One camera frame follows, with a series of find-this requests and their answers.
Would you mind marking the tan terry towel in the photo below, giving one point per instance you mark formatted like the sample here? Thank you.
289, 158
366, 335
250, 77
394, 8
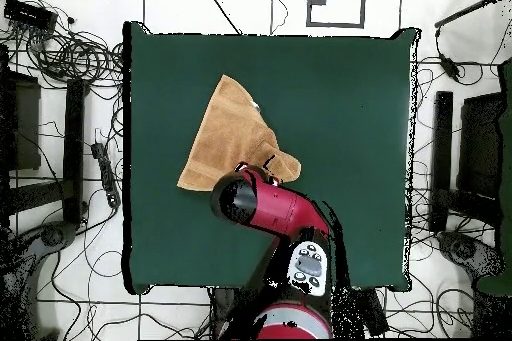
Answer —
232, 133

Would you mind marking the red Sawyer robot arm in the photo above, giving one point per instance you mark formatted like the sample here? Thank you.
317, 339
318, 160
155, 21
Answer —
280, 209

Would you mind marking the black flat panel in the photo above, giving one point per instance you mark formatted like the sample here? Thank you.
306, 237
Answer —
480, 145
24, 125

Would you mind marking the dark green table cloth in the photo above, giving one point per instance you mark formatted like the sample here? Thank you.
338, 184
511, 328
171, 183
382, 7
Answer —
340, 117

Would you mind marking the black power strip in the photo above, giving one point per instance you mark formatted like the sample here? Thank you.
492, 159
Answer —
107, 177

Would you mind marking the black oblong box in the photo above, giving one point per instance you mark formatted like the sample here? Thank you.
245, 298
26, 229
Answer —
376, 313

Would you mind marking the black tripod base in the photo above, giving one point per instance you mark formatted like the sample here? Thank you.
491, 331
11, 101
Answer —
54, 236
466, 251

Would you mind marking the black power adapter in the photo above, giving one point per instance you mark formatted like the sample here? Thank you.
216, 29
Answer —
450, 68

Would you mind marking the black pole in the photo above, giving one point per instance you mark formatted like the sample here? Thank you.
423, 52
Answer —
464, 12

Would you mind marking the black electronics box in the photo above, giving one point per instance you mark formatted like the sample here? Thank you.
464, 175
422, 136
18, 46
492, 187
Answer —
30, 15

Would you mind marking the black stand frame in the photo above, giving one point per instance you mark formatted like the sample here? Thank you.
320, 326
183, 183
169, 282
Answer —
443, 149
74, 149

